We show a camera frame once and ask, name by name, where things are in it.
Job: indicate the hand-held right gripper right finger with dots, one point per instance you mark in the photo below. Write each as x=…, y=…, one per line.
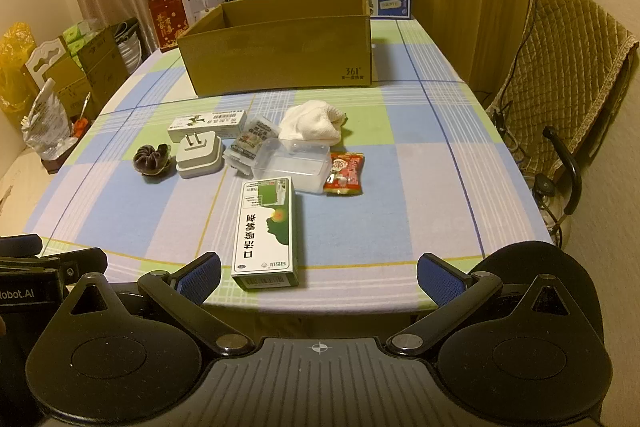
x=440, y=279

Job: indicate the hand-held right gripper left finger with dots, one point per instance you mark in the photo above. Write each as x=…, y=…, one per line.
x=200, y=277

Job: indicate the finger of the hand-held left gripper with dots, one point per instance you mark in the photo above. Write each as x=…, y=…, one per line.
x=20, y=244
x=85, y=264

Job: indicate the green and white medicine box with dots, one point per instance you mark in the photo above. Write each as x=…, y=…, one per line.
x=265, y=232

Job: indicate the white charger plug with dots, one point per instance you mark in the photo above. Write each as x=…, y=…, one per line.
x=200, y=157

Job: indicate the dark purple scrunchie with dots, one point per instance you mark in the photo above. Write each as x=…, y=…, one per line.
x=150, y=159

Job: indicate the red snack packet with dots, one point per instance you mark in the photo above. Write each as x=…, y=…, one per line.
x=345, y=174

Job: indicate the clear packaged item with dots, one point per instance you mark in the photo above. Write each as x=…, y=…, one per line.
x=247, y=142

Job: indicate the clear plastic container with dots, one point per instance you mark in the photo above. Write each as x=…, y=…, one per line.
x=295, y=169

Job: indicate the long white medicine box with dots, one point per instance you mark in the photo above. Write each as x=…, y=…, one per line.
x=205, y=127

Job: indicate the white sock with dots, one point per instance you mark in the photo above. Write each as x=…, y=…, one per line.
x=310, y=124

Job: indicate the brown cardboard box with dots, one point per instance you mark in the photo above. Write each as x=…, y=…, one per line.
x=275, y=62

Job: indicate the black round stool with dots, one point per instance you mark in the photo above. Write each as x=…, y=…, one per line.
x=530, y=259

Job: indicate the checked tablecloth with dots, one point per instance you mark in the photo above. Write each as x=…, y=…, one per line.
x=425, y=187

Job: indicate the silver foil bag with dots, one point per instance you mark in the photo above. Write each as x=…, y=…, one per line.
x=47, y=122

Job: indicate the yellow plastic bag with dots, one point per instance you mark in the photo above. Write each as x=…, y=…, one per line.
x=15, y=67

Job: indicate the white die-cut cardboard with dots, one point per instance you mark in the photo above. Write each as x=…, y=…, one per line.
x=45, y=67

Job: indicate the brown carton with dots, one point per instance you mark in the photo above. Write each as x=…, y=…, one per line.
x=95, y=67

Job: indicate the green tissue packs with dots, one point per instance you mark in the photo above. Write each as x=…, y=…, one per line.
x=80, y=39

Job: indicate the red gift box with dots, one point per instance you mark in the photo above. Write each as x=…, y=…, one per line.
x=167, y=24

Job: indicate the quilted chair cover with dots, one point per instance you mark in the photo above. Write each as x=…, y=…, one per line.
x=565, y=57

